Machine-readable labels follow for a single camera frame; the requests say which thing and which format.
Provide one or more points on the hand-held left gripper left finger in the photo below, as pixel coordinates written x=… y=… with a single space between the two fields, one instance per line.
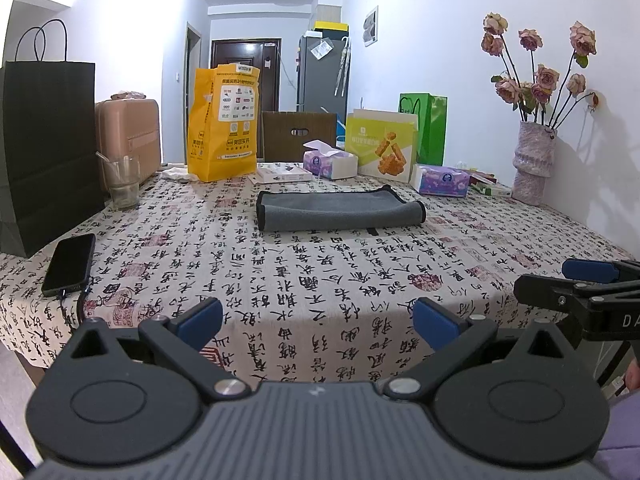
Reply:
x=200 y=319

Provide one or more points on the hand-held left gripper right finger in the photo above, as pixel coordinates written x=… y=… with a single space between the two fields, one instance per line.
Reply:
x=436 y=321

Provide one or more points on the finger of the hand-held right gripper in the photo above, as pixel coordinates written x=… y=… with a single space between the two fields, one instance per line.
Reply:
x=547 y=296
x=589 y=270

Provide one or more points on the grey towel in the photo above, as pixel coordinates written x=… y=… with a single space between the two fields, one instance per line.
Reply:
x=340 y=210

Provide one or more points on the pale textured vase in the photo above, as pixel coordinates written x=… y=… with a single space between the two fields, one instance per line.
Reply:
x=532 y=165

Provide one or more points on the calligraphy printed tablecloth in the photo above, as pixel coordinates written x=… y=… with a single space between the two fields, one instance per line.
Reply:
x=320 y=270

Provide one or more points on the person's purple clothing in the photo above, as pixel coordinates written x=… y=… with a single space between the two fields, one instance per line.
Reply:
x=622 y=440

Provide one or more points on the purple tissue pack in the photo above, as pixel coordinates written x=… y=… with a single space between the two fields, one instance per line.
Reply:
x=442 y=181

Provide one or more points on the black smartphone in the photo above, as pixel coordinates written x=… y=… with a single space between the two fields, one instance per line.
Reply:
x=70 y=264

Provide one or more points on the white crumpled plastic bag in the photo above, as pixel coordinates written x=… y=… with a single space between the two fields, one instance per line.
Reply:
x=176 y=173

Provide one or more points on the clear drinking glass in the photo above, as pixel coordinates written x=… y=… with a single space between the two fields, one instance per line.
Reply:
x=122 y=185

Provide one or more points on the flat white box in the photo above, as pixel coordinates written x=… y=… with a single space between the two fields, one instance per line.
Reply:
x=280 y=173

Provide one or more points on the green snack box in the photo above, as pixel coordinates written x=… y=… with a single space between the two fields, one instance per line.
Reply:
x=382 y=145

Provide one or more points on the white purple tissue box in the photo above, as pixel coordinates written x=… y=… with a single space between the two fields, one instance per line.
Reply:
x=332 y=162

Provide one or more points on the dried pink roses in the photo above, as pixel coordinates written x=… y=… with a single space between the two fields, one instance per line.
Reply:
x=542 y=82

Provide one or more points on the yellow paper bag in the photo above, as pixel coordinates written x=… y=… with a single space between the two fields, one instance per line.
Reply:
x=222 y=125

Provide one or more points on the pink suitcase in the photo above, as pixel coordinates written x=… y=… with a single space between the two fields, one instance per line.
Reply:
x=134 y=135

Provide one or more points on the green paper bag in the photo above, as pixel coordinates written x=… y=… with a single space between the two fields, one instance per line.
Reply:
x=432 y=125

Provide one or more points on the black paper bag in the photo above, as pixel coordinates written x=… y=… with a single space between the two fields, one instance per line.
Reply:
x=45 y=150

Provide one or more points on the grey refrigerator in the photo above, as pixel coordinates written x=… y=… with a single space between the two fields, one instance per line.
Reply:
x=320 y=80

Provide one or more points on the dark brown door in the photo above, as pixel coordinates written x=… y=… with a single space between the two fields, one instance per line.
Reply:
x=245 y=55

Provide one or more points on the folded white umbrella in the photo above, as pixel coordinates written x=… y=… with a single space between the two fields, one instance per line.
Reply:
x=342 y=67

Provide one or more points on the yellow black box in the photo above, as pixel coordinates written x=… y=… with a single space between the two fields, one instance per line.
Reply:
x=330 y=27

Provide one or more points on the wall picture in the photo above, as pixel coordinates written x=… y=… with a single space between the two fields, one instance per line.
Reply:
x=371 y=26

